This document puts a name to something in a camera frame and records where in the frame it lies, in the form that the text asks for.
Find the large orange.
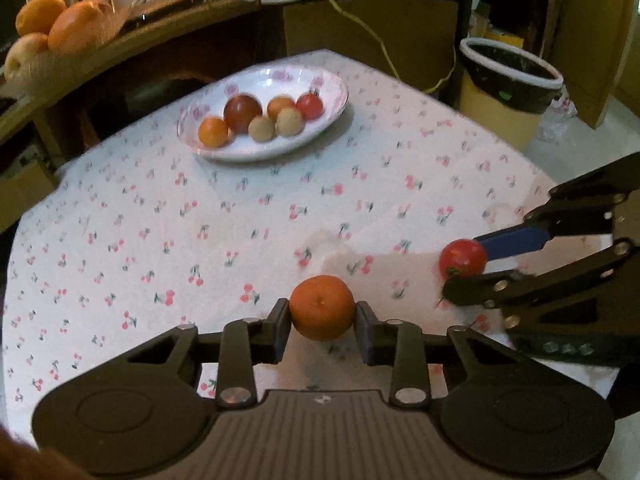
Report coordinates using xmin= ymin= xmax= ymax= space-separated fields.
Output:
xmin=47 ymin=0 xmax=115 ymax=55
xmin=15 ymin=0 xmax=68 ymax=37

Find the orange tangerine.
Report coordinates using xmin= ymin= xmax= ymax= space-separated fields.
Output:
xmin=289 ymin=275 xmax=356 ymax=342
xmin=197 ymin=117 xmax=232 ymax=149
xmin=266 ymin=96 xmax=298 ymax=120

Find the clear plastic bag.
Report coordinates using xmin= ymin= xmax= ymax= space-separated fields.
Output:
xmin=536 ymin=92 xmax=578 ymax=143

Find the woven fruit tray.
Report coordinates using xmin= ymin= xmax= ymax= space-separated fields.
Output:
xmin=0 ymin=7 xmax=132 ymax=98

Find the red tomato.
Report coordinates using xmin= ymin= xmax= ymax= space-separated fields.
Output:
xmin=438 ymin=239 xmax=488 ymax=281
xmin=296 ymin=93 xmax=325 ymax=121

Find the dark red apple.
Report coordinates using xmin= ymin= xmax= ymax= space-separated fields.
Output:
xmin=223 ymin=95 xmax=264 ymax=135

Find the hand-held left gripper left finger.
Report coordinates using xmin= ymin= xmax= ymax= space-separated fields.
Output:
xmin=125 ymin=300 xmax=293 ymax=409

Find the yellow cable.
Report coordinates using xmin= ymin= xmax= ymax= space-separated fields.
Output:
xmin=320 ymin=0 xmax=457 ymax=94

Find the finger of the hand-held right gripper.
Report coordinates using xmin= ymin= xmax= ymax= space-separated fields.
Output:
xmin=442 ymin=238 xmax=640 ymax=333
xmin=472 ymin=152 xmax=640 ymax=263

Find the brown kiwi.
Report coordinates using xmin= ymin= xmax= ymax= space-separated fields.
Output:
xmin=275 ymin=108 xmax=304 ymax=137
xmin=248 ymin=115 xmax=276 ymax=143

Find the white pink-flowered plate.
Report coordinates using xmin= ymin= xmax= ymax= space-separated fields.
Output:
xmin=176 ymin=66 xmax=350 ymax=163

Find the cherry print tablecloth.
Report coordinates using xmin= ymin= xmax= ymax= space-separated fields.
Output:
xmin=0 ymin=49 xmax=615 ymax=441

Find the yellow trash bin black liner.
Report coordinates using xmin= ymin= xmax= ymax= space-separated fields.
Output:
xmin=457 ymin=37 xmax=565 ymax=150

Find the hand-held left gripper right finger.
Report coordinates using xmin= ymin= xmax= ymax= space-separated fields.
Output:
xmin=354 ymin=301 xmax=531 ymax=409

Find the yellow apple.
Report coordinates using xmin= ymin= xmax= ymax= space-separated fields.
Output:
xmin=4 ymin=32 xmax=51 ymax=80

